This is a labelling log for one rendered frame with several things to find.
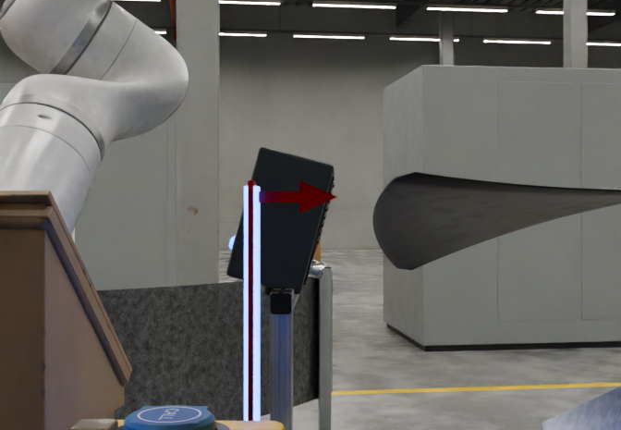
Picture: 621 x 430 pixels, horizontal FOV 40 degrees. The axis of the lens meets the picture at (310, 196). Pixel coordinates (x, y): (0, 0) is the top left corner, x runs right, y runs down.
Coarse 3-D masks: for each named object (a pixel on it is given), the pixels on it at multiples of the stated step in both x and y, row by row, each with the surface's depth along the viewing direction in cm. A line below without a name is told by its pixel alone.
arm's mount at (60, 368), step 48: (0, 192) 69; (48, 192) 68; (0, 240) 69; (48, 240) 69; (0, 288) 69; (48, 288) 69; (0, 336) 69; (48, 336) 69; (96, 336) 79; (0, 384) 69; (48, 384) 69; (96, 384) 79
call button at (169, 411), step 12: (144, 408) 39; (156, 408) 39; (168, 408) 39; (180, 408) 39; (192, 408) 39; (204, 408) 39; (132, 420) 37; (144, 420) 37; (156, 420) 37; (168, 420) 37; (180, 420) 37; (192, 420) 37; (204, 420) 37
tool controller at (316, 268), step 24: (264, 168) 120; (288, 168) 120; (312, 168) 120; (264, 216) 120; (288, 216) 120; (312, 216) 120; (240, 240) 120; (264, 240) 120; (288, 240) 120; (312, 240) 120; (240, 264) 120; (264, 264) 120; (288, 264) 120; (312, 264) 123; (288, 288) 120
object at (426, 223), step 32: (384, 192) 57; (416, 192) 56; (448, 192) 56; (480, 192) 56; (512, 192) 55; (544, 192) 55; (576, 192) 55; (608, 192) 56; (384, 224) 63; (416, 224) 64; (448, 224) 65; (480, 224) 66; (512, 224) 68; (416, 256) 72
